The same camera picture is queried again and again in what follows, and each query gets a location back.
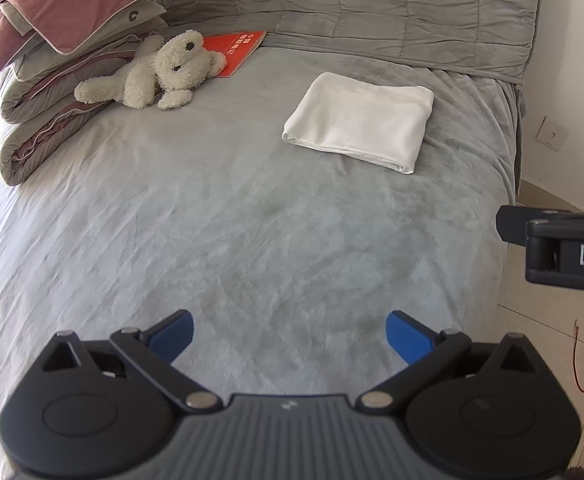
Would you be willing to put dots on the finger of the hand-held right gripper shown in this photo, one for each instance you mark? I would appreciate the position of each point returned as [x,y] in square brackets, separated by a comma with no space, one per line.
[512,225]

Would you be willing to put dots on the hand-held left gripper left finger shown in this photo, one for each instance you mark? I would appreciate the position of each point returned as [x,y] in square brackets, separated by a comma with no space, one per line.
[174,332]

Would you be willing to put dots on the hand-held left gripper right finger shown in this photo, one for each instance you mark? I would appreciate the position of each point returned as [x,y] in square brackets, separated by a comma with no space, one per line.
[407,335]

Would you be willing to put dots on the white pants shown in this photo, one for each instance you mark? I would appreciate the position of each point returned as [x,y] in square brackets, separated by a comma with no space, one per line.
[362,120]

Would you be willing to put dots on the bed with grey sheet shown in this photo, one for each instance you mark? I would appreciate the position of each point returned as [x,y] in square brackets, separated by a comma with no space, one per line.
[221,210]

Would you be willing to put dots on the grey folded quilt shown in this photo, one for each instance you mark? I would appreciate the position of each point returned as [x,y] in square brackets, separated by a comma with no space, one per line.
[21,155]
[31,90]

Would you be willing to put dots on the grey quilted headboard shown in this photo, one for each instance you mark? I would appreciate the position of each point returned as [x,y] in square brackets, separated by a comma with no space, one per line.
[372,5]

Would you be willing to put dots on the white plush dog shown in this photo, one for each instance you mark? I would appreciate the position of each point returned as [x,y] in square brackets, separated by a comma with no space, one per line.
[181,65]

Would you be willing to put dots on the red book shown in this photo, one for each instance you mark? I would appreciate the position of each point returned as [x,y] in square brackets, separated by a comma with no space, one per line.
[237,52]

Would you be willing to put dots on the white wall socket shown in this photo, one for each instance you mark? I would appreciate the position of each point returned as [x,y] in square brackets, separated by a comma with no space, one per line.
[552,133]

